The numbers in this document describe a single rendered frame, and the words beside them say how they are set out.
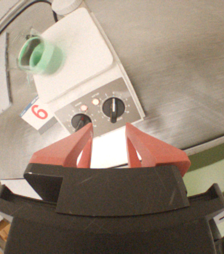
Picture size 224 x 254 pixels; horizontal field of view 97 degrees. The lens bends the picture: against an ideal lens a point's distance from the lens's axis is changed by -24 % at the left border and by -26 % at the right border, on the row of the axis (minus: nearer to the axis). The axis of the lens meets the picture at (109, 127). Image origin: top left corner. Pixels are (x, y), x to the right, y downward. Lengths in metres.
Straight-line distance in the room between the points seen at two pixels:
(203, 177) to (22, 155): 0.43
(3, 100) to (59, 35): 0.29
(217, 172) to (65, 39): 0.30
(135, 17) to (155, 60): 0.11
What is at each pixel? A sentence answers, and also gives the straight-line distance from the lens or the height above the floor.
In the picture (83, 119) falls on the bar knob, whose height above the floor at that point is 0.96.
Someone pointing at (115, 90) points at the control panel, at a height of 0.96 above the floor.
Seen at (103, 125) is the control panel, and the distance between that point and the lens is 0.21.
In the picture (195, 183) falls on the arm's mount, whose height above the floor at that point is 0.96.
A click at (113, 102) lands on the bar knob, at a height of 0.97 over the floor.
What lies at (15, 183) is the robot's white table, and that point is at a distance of 0.53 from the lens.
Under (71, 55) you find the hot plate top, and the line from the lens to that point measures 0.19.
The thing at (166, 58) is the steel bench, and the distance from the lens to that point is 0.26.
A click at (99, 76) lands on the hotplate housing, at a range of 0.18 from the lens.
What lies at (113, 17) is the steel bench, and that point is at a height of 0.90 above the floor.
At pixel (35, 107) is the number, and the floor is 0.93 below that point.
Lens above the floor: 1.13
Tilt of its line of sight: 74 degrees down
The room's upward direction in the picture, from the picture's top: 120 degrees counter-clockwise
